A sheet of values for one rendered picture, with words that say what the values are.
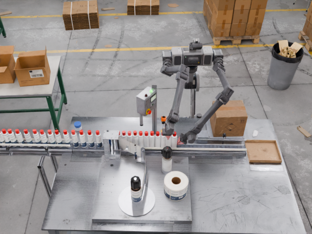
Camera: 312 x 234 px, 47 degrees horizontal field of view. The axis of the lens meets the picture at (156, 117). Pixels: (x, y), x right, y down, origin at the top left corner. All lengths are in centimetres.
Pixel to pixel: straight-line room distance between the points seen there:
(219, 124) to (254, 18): 336
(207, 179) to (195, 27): 429
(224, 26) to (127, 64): 180
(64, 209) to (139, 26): 463
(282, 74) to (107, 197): 342
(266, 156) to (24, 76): 282
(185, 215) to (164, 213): 17
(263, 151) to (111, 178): 147
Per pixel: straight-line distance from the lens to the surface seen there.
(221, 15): 637
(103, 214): 303
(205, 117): 322
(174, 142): 336
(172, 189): 297
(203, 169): 336
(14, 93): 450
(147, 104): 308
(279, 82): 569
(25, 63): 469
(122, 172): 326
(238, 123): 355
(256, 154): 357
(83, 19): 704
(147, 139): 333
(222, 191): 324
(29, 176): 458
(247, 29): 663
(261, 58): 641
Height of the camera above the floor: 344
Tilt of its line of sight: 43 degrees down
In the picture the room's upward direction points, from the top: straight up
